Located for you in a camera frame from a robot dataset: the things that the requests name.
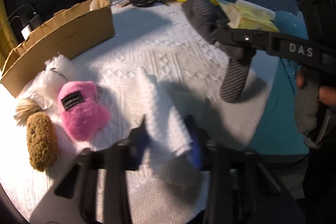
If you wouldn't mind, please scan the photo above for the person's right forearm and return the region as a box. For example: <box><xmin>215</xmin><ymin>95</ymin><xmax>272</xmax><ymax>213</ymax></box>
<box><xmin>293</xmin><ymin>84</ymin><xmax>327</xmax><ymax>149</ymax></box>

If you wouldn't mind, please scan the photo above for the brown plush toy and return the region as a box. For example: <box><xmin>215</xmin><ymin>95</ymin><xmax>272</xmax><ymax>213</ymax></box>
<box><xmin>26</xmin><ymin>112</ymin><xmax>58</xmax><ymax>173</ymax></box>

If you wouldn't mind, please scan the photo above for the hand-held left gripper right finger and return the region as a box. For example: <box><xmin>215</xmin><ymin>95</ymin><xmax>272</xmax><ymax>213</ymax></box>
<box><xmin>184</xmin><ymin>115</ymin><xmax>289</xmax><ymax>224</ymax></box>

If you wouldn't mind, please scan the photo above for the white fluffy plush toy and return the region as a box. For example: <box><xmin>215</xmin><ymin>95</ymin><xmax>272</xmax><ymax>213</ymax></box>
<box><xmin>39</xmin><ymin>54</ymin><xmax>77</xmax><ymax>109</ymax></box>

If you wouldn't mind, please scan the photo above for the pale yellow tissue packet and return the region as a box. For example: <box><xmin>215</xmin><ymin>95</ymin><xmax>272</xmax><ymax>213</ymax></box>
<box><xmin>220</xmin><ymin>0</ymin><xmax>280</xmax><ymax>32</ymax></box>

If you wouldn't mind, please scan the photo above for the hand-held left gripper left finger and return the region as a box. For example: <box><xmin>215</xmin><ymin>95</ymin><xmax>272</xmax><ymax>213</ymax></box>
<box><xmin>54</xmin><ymin>114</ymin><xmax>152</xmax><ymax>224</ymax></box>

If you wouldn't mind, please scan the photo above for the pink plush toy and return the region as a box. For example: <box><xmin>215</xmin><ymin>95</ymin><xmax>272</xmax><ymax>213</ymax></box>
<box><xmin>57</xmin><ymin>81</ymin><xmax>111</xmax><ymax>142</ymax></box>

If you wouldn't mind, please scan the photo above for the person's right hand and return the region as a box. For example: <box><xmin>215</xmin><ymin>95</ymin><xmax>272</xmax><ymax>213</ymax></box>
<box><xmin>296</xmin><ymin>67</ymin><xmax>336</xmax><ymax>107</ymax></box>

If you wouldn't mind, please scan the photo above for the white charger with cable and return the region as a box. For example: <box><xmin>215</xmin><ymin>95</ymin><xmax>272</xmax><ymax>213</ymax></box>
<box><xmin>5</xmin><ymin>5</ymin><xmax>43</xmax><ymax>41</ymax></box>

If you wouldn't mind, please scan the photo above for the person's dark clothing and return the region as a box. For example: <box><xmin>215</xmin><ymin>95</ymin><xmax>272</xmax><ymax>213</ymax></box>
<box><xmin>301</xmin><ymin>132</ymin><xmax>336</xmax><ymax>224</ymax></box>

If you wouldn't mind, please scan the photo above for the cardboard box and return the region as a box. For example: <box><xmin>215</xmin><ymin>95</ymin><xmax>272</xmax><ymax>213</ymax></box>
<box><xmin>0</xmin><ymin>0</ymin><xmax>115</xmax><ymax>97</ymax></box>

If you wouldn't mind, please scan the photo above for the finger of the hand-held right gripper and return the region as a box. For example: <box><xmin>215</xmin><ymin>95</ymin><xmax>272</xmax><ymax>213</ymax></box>
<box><xmin>212</xmin><ymin>21</ymin><xmax>273</xmax><ymax>54</ymax></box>

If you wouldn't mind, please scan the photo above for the white textured tablecloth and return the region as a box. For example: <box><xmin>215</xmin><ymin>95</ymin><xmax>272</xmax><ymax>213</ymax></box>
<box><xmin>0</xmin><ymin>0</ymin><xmax>274</xmax><ymax>224</ymax></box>

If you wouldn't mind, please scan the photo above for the white waffle cloth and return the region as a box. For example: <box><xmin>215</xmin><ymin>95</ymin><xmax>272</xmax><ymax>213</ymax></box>
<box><xmin>136</xmin><ymin>67</ymin><xmax>196</xmax><ymax>159</ymax></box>

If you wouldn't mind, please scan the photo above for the grey knit sock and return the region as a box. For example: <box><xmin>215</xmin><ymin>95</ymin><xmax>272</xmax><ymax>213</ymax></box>
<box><xmin>182</xmin><ymin>0</ymin><xmax>256</xmax><ymax>104</ymax></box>

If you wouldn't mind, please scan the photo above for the beige bristly pompom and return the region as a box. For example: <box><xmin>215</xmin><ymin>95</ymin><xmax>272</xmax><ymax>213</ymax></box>
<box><xmin>14</xmin><ymin>98</ymin><xmax>44</xmax><ymax>126</ymax></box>

